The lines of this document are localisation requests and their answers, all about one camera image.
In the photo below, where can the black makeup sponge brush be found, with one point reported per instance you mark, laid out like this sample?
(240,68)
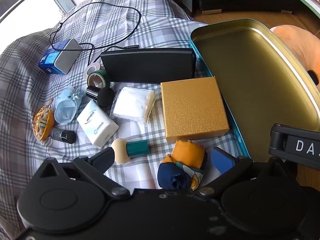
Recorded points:
(101,95)

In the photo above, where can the teal metal tin tray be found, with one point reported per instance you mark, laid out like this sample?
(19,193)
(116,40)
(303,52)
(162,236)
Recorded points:
(257,80)

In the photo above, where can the white tape roll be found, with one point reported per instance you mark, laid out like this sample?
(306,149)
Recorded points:
(92,67)

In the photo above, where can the grey plaid bed sheet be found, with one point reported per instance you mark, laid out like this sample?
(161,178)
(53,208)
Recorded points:
(140,25)

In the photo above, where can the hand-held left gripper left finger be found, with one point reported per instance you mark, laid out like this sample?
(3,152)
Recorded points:
(103,158)

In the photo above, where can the navy and orange scarf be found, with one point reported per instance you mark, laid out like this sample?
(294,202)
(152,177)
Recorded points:
(185,166)

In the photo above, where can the white tissue pack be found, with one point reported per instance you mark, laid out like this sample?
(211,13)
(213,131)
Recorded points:
(96,125)

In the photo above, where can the green tape roll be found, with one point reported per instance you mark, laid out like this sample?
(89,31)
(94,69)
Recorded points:
(98,78)

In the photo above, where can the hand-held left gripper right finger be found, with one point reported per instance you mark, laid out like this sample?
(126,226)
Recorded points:
(222,160)

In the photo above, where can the white gauze packet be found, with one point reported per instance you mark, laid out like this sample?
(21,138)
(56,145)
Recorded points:
(132,102)

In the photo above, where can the small black bottle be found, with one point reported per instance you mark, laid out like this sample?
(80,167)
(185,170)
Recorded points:
(63,134)

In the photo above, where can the black rectangular box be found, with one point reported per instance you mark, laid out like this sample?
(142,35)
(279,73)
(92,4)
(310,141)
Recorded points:
(147,65)

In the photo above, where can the orange plush cushion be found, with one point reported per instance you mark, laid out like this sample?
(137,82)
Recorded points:
(295,40)

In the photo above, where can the gold textured box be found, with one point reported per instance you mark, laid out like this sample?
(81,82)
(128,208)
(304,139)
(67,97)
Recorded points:
(193,107)

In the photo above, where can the blue face mask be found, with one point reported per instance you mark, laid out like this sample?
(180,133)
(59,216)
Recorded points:
(65,107)

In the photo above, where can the blue cardboard box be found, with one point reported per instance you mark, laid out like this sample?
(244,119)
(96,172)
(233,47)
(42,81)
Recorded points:
(48,60)

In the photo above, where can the orange embroidered pouch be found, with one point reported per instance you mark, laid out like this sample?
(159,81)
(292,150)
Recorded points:
(43,125)

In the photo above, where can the window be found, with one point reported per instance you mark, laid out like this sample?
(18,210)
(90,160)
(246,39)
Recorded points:
(30,2)

